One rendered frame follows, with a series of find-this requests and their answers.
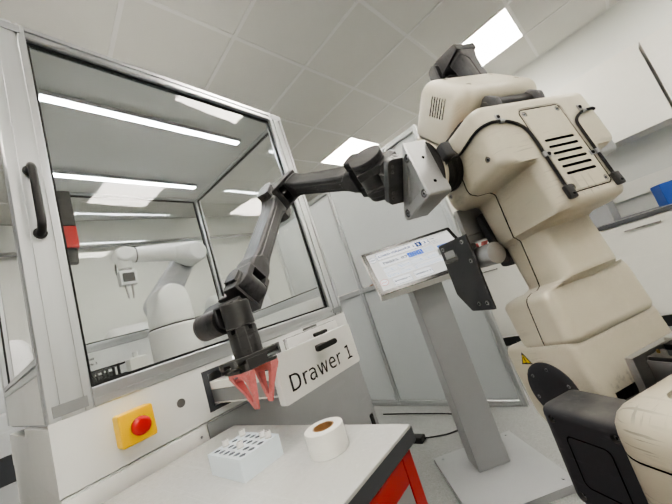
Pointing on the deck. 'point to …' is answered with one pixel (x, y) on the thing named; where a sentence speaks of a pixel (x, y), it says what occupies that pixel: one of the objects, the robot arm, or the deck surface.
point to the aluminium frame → (58, 361)
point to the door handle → (37, 200)
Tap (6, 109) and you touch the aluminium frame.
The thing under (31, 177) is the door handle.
